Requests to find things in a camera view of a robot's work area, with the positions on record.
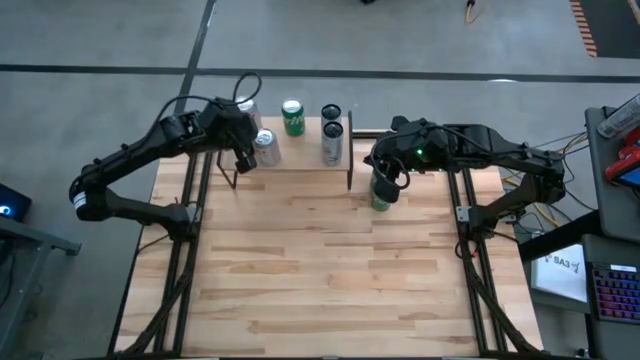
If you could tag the tall silver Celsius can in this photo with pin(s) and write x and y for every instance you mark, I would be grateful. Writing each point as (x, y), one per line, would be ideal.
(332, 147)
(331, 111)

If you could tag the silver spray can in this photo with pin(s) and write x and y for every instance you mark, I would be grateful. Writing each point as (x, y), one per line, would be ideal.
(622, 120)

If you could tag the wooden shelf with black frame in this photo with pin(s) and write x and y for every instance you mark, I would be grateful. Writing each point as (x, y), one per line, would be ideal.
(300, 157)

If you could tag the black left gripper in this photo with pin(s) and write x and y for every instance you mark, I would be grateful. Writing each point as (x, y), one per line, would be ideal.
(227, 127)

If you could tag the red hand tool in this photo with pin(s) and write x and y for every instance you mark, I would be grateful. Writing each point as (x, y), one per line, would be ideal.
(625, 160)

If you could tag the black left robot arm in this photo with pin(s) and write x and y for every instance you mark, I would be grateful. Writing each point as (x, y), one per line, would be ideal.
(130, 155)

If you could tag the backlit black keyboard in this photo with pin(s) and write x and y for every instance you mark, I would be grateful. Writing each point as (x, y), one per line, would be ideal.
(617, 295)

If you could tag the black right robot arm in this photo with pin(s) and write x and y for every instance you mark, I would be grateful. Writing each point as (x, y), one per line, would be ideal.
(525, 165)

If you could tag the black device with blue light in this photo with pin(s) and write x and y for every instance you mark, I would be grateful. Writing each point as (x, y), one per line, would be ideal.
(10, 205)

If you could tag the silver Diet Coke can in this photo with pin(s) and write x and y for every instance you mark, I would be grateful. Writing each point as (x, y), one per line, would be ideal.
(269, 150)
(252, 112)

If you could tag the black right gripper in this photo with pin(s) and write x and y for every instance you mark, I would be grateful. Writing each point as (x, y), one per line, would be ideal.
(435, 150)

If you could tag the grey side table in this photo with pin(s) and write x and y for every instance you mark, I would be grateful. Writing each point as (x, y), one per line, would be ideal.
(40, 236)

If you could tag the grey desk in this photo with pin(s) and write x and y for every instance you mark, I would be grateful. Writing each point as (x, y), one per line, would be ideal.
(610, 342)
(617, 210)

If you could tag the white SA3 sign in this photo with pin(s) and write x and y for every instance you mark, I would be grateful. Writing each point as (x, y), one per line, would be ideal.
(560, 275)

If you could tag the black aluminium table frame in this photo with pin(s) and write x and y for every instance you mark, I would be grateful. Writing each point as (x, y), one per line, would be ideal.
(452, 250)

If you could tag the black mat with orange stripes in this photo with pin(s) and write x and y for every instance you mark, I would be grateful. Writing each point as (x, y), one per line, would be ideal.
(615, 30)

